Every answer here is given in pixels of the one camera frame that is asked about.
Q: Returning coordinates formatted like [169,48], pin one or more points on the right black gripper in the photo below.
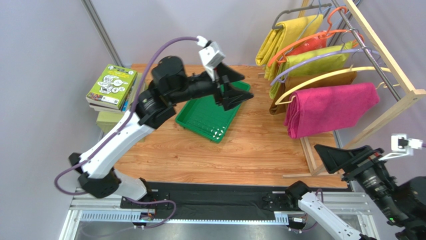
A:
[354,164]

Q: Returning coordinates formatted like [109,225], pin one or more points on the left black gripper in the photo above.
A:
[230,99]

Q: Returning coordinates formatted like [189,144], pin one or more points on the cream yellow hanger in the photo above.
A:
[319,78]

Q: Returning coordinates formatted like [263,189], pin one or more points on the pink trousers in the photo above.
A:
[324,109]

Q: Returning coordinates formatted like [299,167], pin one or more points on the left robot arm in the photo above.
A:
[152,108]

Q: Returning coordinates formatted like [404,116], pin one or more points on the lilac hanger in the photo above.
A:
[285,72]

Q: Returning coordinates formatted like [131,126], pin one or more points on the yellow trousers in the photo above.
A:
[277,39]

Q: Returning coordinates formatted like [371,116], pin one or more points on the lime green trousers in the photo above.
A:
[319,66]

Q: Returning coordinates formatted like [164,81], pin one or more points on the red orange trousers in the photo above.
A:
[311,44]

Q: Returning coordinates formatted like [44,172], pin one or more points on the orange hanger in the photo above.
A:
[280,58]

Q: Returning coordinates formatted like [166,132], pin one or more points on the grey hanger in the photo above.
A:
[275,25]

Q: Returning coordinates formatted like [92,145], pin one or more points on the green plastic tray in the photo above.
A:
[203,117]

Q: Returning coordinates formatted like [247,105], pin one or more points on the black base mat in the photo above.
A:
[218,202]

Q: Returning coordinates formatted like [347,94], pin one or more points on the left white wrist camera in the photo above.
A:
[211,55]

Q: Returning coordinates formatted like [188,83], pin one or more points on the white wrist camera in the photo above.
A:
[211,55]
[403,146]

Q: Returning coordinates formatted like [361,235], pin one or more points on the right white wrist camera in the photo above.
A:
[403,146]

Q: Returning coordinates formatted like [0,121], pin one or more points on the metal hanging rail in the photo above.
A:
[362,46]

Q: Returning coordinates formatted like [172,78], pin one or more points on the aluminium corner post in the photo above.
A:
[102,32]

